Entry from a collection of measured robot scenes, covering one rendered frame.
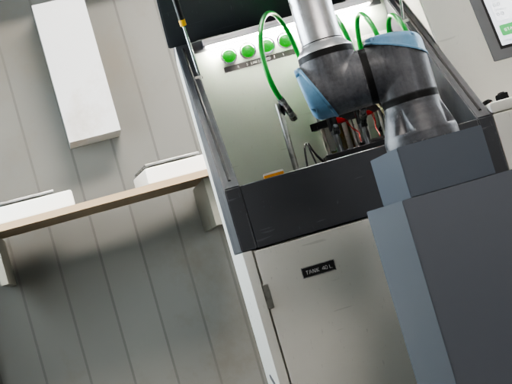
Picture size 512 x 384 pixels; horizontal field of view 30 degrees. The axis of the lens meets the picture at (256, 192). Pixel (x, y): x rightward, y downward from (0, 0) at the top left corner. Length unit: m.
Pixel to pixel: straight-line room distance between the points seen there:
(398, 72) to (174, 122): 2.98
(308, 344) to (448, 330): 0.62
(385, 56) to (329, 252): 0.63
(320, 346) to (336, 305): 0.11
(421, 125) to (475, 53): 0.91
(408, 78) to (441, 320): 0.48
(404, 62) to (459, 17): 0.91
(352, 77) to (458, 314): 0.50
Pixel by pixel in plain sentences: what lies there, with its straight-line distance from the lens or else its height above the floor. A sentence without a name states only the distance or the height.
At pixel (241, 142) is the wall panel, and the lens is 2.91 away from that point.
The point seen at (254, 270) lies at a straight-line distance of 2.34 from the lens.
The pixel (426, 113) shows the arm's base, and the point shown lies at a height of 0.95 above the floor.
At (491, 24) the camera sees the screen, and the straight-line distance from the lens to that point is 2.82.
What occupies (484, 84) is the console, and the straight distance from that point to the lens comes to 2.74.
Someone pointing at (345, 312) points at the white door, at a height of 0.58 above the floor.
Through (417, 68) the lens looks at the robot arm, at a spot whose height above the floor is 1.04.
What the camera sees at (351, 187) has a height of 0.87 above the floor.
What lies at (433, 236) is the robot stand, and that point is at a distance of 1.82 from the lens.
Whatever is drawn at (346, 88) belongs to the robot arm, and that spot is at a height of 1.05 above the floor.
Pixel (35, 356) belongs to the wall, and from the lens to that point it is 4.73.
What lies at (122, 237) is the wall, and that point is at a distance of 4.72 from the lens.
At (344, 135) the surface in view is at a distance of 2.93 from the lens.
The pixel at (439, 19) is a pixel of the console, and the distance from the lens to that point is 2.80.
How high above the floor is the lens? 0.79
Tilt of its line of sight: 3 degrees up
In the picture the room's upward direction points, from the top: 16 degrees counter-clockwise
